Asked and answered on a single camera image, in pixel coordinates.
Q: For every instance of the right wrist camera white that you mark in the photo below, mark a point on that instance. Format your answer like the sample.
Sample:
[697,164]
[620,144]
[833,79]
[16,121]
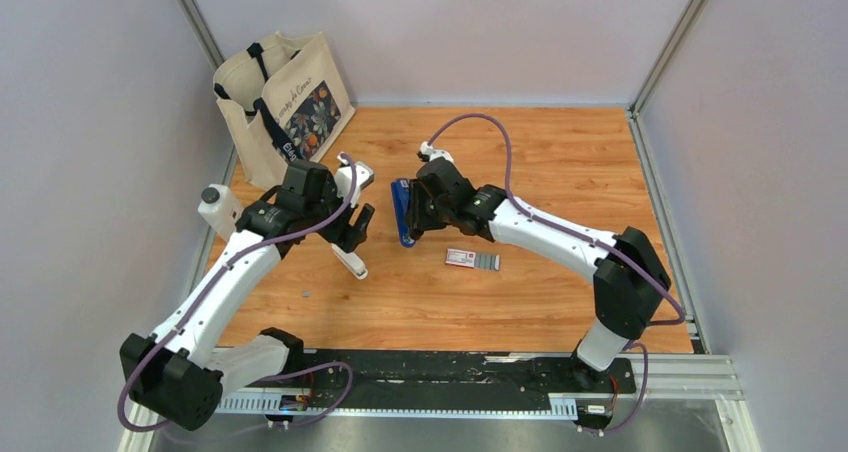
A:
[428,152]

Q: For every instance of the beige canvas tote bag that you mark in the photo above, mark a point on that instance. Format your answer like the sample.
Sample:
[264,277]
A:
[282,99]

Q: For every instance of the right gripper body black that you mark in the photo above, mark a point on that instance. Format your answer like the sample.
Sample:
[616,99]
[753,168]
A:
[425,214]

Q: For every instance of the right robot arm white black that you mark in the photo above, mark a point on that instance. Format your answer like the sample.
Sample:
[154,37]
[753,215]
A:
[628,278]

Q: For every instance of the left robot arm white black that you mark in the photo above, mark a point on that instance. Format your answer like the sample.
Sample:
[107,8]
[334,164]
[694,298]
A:
[177,371]

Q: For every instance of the white bottle black cap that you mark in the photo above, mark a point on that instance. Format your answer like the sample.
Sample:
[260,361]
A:
[221,209]

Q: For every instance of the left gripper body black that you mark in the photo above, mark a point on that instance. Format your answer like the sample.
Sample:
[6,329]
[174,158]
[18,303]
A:
[339,231]

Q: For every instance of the red white staple box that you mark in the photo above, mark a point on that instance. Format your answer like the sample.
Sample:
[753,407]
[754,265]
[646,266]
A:
[472,260]

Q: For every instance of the blue stapler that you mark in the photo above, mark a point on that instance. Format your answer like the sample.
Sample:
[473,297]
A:
[400,191]

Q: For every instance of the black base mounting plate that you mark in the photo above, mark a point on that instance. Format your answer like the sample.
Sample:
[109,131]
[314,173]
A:
[471,384]

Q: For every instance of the white stapler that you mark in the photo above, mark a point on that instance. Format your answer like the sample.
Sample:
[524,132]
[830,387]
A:
[354,264]

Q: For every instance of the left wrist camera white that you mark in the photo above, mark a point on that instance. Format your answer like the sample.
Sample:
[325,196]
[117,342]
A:
[351,178]

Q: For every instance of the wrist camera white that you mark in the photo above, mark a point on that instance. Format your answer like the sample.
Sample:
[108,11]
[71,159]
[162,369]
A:
[428,152]
[351,178]

